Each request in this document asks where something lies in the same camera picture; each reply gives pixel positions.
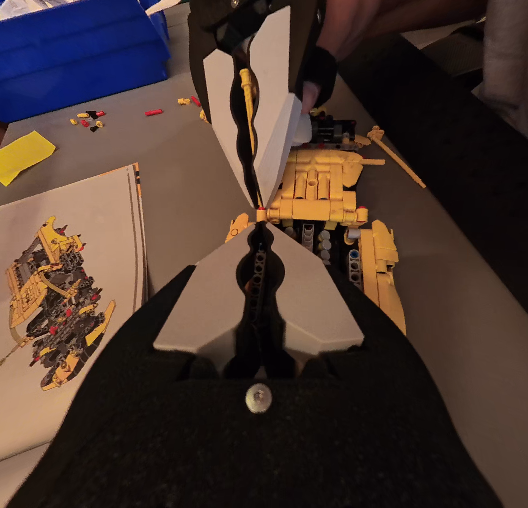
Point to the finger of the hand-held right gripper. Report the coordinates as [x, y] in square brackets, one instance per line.
[220, 103]
[276, 103]

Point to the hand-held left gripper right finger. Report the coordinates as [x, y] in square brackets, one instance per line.
[321, 310]

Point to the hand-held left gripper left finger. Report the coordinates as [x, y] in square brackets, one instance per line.
[198, 310]

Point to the yellow brick link rod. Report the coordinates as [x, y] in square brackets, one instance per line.
[246, 91]

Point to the yellow toy brick model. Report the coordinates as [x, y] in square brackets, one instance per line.
[313, 186]

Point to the yellow flexible brick rod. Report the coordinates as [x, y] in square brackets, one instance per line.
[396, 157]

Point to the person's right hand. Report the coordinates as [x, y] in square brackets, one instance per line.
[363, 13]

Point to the red brick pin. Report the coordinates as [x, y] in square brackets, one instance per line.
[196, 101]

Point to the long red brick axle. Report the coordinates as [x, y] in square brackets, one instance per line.
[153, 112]

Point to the cluster of small brick pieces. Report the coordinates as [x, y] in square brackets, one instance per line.
[88, 120]

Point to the blue plastic bin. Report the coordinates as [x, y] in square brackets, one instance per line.
[82, 41]

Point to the open instruction booklet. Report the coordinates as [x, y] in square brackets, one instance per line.
[82, 211]

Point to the black perforated panel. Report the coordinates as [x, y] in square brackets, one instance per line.
[453, 145]

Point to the shiny grey cloth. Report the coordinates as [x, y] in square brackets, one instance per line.
[507, 62]

